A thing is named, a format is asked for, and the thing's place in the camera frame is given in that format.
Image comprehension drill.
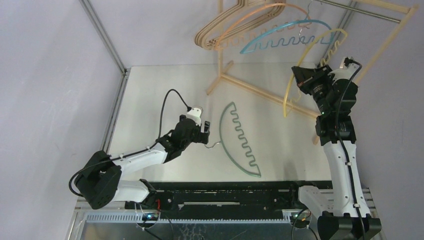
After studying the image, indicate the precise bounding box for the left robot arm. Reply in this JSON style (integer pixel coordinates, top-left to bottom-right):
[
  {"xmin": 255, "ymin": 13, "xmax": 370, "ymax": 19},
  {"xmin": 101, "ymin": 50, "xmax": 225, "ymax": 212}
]
[{"xmin": 69, "ymin": 115, "xmax": 211, "ymax": 210}]

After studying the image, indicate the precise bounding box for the wooden clothes rack frame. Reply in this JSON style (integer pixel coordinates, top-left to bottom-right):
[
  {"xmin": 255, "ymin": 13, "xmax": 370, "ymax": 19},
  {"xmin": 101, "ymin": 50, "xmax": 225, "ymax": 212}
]
[{"xmin": 205, "ymin": 0, "xmax": 419, "ymax": 145}]

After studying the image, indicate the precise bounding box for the yellow plastic hanger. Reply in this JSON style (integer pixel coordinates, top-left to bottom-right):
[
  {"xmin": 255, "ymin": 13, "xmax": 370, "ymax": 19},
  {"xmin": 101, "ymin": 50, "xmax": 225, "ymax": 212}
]
[{"xmin": 282, "ymin": 28, "xmax": 349, "ymax": 118}]

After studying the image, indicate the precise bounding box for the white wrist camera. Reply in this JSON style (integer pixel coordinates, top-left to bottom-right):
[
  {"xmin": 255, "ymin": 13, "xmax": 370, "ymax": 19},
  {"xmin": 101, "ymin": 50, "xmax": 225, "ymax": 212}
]
[
  {"xmin": 330, "ymin": 57, "xmax": 363, "ymax": 82},
  {"xmin": 185, "ymin": 106, "xmax": 203, "ymax": 126}
]

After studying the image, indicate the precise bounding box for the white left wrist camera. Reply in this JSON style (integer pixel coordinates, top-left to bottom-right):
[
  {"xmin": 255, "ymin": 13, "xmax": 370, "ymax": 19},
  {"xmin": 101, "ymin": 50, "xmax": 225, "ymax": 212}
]
[{"xmin": 185, "ymin": 106, "xmax": 203, "ymax": 126}]

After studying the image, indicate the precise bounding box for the left circuit board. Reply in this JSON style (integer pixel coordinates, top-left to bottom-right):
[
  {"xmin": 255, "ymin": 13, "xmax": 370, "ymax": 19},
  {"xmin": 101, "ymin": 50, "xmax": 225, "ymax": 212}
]
[{"xmin": 141, "ymin": 212, "xmax": 160, "ymax": 223}]

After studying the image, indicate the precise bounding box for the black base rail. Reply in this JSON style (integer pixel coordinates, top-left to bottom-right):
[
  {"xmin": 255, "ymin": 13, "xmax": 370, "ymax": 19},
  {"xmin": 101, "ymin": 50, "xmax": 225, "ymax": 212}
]
[{"xmin": 124, "ymin": 180, "xmax": 333, "ymax": 221}]

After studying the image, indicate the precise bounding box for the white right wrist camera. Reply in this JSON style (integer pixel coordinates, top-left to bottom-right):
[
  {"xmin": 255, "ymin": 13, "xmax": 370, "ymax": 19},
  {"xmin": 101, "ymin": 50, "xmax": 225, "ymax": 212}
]
[{"xmin": 330, "ymin": 57, "xmax": 363, "ymax": 82}]

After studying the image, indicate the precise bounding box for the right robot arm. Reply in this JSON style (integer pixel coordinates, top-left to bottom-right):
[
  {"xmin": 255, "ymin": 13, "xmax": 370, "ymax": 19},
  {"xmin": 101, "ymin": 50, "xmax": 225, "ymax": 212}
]
[{"xmin": 289, "ymin": 59, "xmax": 382, "ymax": 240}]

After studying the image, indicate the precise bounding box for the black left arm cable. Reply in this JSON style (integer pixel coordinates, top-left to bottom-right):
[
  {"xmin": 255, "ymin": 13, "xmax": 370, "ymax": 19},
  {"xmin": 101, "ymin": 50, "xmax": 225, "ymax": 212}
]
[{"xmin": 68, "ymin": 88, "xmax": 193, "ymax": 198}]

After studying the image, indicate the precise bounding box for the right circuit board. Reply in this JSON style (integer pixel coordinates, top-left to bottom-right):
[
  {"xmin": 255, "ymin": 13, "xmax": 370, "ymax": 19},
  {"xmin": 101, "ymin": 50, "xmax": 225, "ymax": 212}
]
[{"xmin": 290, "ymin": 213, "xmax": 311, "ymax": 224}]

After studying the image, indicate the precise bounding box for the green plastic hanger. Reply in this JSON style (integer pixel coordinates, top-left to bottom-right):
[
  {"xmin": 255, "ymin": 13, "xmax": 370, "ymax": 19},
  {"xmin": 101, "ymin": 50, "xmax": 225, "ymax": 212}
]
[{"xmin": 206, "ymin": 101, "xmax": 262, "ymax": 178}]

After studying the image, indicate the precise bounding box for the circuit board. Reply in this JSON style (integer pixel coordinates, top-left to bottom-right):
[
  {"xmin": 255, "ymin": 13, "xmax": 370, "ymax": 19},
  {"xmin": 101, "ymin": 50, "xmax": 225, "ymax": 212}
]
[
  {"xmin": 290, "ymin": 213, "xmax": 311, "ymax": 224},
  {"xmin": 141, "ymin": 212, "xmax": 160, "ymax": 223}
]

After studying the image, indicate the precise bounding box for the blue plastic hanger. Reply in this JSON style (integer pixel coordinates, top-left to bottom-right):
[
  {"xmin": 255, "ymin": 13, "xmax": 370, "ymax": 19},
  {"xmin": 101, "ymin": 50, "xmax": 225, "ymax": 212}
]
[{"xmin": 238, "ymin": 6, "xmax": 335, "ymax": 55}]

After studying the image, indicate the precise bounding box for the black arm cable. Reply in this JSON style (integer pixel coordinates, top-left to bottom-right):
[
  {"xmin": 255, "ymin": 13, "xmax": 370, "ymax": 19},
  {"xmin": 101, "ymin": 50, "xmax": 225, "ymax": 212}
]
[
  {"xmin": 68, "ymin": 88, "xmax": 193, "ymax": 198},
  {"xmin": 333, "ymin": 58, "xmax": 369, "ymax": 240}
]

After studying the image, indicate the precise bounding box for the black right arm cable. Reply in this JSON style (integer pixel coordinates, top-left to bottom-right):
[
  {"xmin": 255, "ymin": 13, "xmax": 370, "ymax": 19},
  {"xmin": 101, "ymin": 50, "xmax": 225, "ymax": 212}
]
[{"xmin": 333, "ymin": 58, "xmax": 369, "ymax": 240}]

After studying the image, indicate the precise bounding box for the orange plastic hanger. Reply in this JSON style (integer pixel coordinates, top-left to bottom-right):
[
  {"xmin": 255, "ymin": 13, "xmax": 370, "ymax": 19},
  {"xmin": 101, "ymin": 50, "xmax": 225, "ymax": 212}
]
[{"xmin": 206, "ymin": 0, "xmax": 306, "ymax": 51}]

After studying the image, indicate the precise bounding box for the metal hanging rod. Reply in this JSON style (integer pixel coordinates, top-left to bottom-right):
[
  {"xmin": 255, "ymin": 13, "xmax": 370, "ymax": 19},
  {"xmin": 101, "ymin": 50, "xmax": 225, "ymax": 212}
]
[{"xmin": 312, "ymin": 0, "xmax": 402, "ymax": 24}]

